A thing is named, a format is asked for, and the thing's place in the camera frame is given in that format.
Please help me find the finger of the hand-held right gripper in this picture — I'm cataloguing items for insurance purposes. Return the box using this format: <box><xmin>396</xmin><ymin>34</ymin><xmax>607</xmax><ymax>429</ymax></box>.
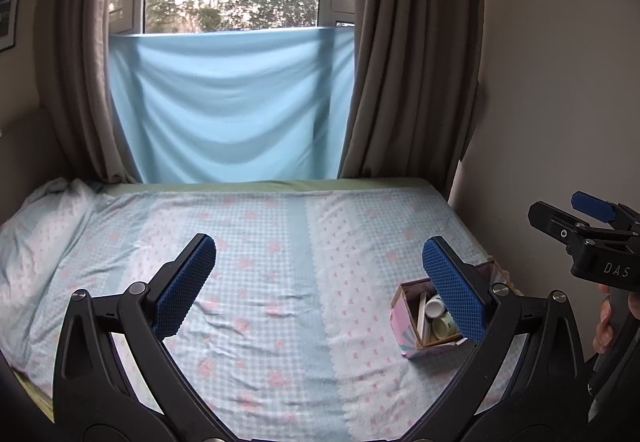
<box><xmin>528</xmin><ymin>202</ymin><xmax>593</xmax><ymax>253</ymax></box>
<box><xmin>571</xmin><ymin>191</ymin><xmax>640</xmax><ymax>237</ymax></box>

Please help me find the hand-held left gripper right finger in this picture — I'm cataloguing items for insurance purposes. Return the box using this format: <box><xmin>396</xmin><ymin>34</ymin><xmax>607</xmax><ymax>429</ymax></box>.
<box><xmin>400</xmin><ymin>236</ymin><xmax>588</xmax><ymax>442</ymax></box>

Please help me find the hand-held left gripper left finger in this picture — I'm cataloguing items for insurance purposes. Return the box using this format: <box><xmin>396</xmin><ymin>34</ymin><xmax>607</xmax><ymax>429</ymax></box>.
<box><xmin>52</xmin><ymin>233</ymin><xmax>236</xmax><ymax>442</ymax></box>

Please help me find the pink cardboard box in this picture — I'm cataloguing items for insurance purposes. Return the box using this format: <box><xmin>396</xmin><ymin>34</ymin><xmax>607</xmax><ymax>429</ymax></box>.
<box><xmin>390</xmin><ymin>259</ymin><xmax>511</xmax><ymax>362</ymax></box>

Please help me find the person's right hand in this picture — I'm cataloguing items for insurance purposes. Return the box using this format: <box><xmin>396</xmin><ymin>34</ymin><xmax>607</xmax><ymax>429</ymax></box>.
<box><xmin>592</xmin><ymin>283</ymin><xmax>640</xmax><ymax>357</ymax></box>

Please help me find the blue checked pillow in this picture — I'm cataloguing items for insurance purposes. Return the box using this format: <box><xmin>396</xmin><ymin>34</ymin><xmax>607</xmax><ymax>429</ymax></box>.
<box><xmin>0</xmin><ymin>178</ymin><xmax>108</xmax><ymax>358</ymax></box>

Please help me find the light blue hanging cloth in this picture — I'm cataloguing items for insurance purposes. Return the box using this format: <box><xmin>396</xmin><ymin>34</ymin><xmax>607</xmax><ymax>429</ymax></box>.
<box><xmin>107</xmin><ymin>26</ymin><xmax>357</xmax><ymax>185</ymax></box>

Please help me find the brown curtain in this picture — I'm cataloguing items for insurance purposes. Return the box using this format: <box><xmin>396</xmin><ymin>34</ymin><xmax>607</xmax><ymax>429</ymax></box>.
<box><xmin>340</xmin><ymin>0</ymin><xmax>486</xmax><ymax>203</ymax></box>
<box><xmin>32</xmin><ymin>0</ymin><xmax>156</xmax><ymax>185</ymax></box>

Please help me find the framed wall picture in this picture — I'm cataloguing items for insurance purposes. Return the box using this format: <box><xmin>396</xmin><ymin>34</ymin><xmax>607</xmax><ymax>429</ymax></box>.
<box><xmin>0</xmin><ymin>0</ymin><xmax>29</xmax><ymax>53</ymax></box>

